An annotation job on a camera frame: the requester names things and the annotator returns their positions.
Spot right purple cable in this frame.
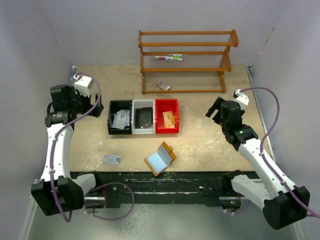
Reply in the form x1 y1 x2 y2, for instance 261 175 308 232
239 86 320 218

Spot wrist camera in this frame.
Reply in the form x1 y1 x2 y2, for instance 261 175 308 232
233 89 249 110
74 75 92 97

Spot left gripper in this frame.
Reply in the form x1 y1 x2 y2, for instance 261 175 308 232
68 86 103 118

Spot wooden shelf rack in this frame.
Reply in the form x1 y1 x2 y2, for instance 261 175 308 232
138 29 239 94

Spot small grey clip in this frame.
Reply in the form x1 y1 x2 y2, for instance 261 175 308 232
156 79 171 91

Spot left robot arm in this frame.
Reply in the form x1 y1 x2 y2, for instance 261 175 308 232
31 83 104 222

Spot black cards in bin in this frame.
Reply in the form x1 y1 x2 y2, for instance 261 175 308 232
134 107 153 129

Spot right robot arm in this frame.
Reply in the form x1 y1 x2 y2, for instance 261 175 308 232
206 94 310 230

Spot purple cable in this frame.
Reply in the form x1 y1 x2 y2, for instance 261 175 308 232
49 72 102 223
239 86 320 218

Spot black plastic bin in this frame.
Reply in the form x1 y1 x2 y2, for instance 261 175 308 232
107 100 133 135

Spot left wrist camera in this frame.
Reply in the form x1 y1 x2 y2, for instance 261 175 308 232
74 75 92 97

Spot red plastic bin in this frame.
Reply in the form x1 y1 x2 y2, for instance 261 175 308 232
155 99 180 134

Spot markers on shelf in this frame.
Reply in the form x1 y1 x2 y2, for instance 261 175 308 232
151 53 186 62

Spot orange leather card holder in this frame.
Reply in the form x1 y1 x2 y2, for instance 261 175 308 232
144 141 177 177

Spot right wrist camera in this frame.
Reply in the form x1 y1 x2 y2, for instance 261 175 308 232
233 89 249 110

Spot white card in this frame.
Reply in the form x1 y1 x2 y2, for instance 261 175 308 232
102 154 121 166

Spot white cards in bin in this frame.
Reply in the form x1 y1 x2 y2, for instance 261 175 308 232
112 109 131 130

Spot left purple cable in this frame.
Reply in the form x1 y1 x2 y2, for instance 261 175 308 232
49 72 102 223

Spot white plastic bin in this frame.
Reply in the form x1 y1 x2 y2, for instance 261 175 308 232
131 99 156 135

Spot orange card in bin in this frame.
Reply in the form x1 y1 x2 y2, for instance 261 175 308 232
162 111 177 129

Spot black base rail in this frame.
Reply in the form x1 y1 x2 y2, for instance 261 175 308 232
66 171 252 208

